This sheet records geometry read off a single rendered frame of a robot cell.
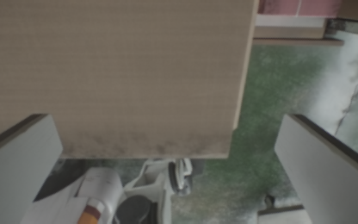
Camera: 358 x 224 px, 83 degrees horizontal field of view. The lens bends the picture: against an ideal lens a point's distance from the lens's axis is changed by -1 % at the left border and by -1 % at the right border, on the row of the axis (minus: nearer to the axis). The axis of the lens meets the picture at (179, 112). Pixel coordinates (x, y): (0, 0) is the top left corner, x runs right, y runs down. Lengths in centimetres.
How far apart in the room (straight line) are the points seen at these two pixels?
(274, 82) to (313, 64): 26
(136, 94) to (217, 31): 9
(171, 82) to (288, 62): 135
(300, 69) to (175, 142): 140
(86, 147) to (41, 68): 9
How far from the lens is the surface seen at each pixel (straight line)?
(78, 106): 22
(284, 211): 214
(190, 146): 23
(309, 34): 141
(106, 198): 131
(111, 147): 24
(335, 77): 173
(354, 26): 133
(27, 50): 22
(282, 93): 158
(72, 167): 152
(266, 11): 87
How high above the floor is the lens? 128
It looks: 61 degrees down
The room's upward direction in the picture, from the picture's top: 178 degrees clockwise
